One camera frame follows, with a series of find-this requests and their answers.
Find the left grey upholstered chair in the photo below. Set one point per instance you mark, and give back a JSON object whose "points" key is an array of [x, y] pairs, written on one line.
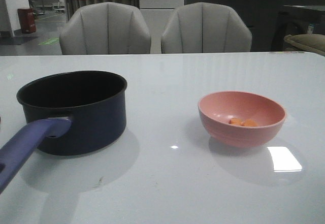
{"points": [[105, 28]]}

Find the right grey upholstered chair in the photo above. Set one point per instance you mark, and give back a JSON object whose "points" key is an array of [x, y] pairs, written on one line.
{"points": [[205, 28]]}

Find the grey upholstered chair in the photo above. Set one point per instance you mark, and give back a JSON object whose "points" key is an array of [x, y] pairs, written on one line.
{"points": [[105, 28], [205, 28]]}

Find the beige cushion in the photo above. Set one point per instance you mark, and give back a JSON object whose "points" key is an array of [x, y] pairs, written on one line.
{"points": [[313, 43]]}

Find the white drawer cabinet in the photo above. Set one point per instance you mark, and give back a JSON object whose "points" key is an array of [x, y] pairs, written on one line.
{"points": [[156, 14]]}

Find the pink plastic bowl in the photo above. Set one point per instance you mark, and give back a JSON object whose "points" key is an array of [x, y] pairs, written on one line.
{"points": [[216, 109]]}

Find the dark blue saucepan purple handle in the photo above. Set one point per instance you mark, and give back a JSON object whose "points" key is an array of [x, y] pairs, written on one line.
{"points": [[66, 114]]}

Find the dark floor mat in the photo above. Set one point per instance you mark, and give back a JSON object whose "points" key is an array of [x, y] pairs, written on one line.
{"points": [[15, 40]]}

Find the dark side table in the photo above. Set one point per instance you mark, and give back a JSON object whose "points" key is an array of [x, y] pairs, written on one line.
{"points": [[297, 20]]}

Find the orange ham piece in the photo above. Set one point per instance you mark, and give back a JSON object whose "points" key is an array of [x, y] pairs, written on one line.
{"points": [[248, 123], [235, 121]]}

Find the red trash bin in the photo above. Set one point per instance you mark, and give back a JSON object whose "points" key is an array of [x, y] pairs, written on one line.
{"points": [[27, 21]]}

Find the dark grey counter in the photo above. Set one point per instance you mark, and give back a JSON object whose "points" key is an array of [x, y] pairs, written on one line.
{"points": [[260, 16]]}

